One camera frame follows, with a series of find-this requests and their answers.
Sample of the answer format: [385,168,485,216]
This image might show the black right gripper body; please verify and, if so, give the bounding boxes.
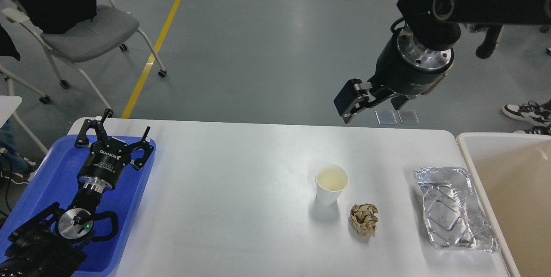
[372,28,454,95]

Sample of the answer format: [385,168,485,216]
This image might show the blue plastic tray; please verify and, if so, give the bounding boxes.
[0,135,155,277]

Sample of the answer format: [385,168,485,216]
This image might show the floor plate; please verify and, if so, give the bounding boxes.
[397,110,420,125]
[375,110,397,125]

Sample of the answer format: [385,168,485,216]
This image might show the right floor plate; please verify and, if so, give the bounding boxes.
[397,110,420,125]

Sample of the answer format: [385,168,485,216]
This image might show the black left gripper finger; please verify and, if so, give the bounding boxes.
[125,126,154,170]
[75,108,114,148]

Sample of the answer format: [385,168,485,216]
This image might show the crumpled brown paper ball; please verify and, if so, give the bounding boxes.
[350,204,379,238]

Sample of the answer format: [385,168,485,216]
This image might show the left floor plate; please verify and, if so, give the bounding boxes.
[375,110,397,125]

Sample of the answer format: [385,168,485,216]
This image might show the aluminium foil tray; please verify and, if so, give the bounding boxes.
[414,167,500,253]

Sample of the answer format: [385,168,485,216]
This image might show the grey office chair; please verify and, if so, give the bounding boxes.
[1,0,167,107]

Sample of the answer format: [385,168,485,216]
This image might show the black white sneaker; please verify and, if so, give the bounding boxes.
[501,100,551,126]

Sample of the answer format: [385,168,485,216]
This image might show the beige plastic bin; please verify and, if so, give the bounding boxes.
[457,132,551,277]

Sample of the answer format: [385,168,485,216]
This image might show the white paper cup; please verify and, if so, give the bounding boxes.
[315,164,350,205]

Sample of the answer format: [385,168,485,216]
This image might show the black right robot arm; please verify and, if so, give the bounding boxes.
[333,0,550,123]

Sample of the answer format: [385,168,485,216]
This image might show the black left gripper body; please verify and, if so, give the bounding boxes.
[77,137,131,190]

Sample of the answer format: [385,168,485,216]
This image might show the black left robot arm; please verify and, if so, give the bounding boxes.
[1,109,155,277]

